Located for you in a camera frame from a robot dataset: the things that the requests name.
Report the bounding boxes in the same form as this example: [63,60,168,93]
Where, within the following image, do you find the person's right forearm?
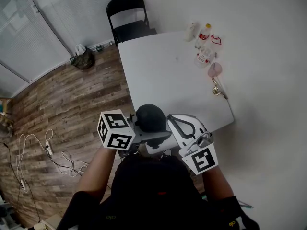
[202,165,235,202]

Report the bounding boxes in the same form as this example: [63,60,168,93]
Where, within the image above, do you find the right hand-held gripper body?
[178,131,219,176]

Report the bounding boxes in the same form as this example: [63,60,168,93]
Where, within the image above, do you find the camouflage bag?
[71,47,95,70]

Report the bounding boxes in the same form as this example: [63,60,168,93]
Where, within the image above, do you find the black cable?
[0,141,83,222]

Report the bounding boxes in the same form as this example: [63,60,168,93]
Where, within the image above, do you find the person's dark shirt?
[56,154,261,230]

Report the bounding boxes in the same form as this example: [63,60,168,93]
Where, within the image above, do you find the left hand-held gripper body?
[97,109,145,158]

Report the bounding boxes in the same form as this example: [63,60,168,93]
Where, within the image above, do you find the glass partition with blinds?
[0,0,136,98]

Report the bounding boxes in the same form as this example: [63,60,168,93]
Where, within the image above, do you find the pink cup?
[207,62,223,78]

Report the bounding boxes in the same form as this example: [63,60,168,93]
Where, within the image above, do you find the black folding chair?
[106,0,158,46]

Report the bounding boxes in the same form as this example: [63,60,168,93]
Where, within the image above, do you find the person's left forearm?
[76,146,122,201]

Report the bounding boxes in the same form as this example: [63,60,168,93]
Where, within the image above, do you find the metal clamp tool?
[212,77,228,100]

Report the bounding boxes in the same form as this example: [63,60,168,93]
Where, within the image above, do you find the green pen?
[237,200,254,209]

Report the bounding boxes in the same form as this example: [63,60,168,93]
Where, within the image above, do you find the white cable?
[15,128,89,178]

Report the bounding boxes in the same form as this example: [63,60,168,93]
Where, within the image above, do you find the clear bottle with red label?
[195,23,212,49]

